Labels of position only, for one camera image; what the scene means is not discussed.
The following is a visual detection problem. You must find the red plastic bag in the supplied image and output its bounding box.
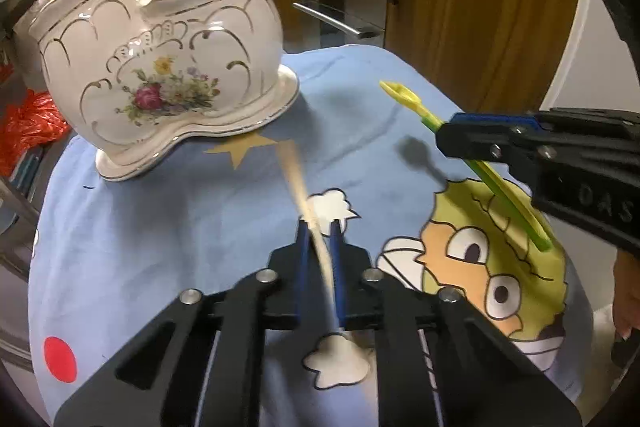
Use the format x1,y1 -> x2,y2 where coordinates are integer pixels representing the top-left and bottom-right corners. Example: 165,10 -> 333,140
0,89 -> 72,176

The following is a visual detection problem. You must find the white ceramic utensil holder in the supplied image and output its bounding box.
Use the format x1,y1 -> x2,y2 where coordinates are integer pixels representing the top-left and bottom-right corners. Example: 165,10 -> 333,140
29,0 -> 299,182

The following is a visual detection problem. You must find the metal shelf rack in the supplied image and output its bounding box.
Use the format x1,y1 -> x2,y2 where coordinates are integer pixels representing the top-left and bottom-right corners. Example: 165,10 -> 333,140
1,0 -> 70,369

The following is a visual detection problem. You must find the blue cartoon cloth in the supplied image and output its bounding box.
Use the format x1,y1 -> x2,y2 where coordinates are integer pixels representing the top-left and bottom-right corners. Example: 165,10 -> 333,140
28,46 -> 592,415

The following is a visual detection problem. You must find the person's right hand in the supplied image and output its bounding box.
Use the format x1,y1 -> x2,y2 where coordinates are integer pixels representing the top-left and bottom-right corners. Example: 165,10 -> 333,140
612,251 -> 640,339

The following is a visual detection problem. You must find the yellow green plastic spoon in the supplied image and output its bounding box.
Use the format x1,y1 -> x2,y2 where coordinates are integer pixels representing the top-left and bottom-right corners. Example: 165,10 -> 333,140
378,80 -> 552,251

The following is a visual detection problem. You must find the wooden chopstick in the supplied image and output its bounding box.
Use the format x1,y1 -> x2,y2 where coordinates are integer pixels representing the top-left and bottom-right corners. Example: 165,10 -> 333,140
277,140 -> 338,324

